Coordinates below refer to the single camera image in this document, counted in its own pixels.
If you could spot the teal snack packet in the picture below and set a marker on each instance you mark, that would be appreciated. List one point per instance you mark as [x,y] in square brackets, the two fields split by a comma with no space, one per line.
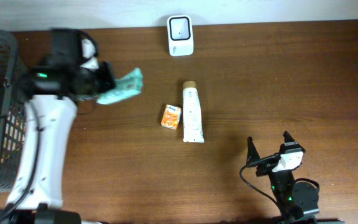
[126,87]

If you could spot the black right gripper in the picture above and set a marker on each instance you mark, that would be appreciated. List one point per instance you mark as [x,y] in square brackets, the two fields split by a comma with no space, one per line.
[252,154]

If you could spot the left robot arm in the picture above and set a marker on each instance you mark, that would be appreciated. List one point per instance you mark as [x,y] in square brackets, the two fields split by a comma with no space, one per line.
[40,106]

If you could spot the dark grey plastic basket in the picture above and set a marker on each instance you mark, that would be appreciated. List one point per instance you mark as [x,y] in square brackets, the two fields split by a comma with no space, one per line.
[12,114]

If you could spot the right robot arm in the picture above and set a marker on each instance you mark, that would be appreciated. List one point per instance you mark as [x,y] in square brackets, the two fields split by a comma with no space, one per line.
[296,199]

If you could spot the white barcode scanner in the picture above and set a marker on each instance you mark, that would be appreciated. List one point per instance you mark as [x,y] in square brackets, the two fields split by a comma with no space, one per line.
[180,35]

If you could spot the orange Kleenex tissue pack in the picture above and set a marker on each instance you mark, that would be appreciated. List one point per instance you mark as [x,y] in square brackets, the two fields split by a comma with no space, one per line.
[171,117]

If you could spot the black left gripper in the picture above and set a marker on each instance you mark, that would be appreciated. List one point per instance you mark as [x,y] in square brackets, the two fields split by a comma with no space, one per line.
[107,76]

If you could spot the white tube with cork cap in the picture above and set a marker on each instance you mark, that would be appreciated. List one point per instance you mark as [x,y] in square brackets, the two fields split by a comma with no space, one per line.
[192,118]

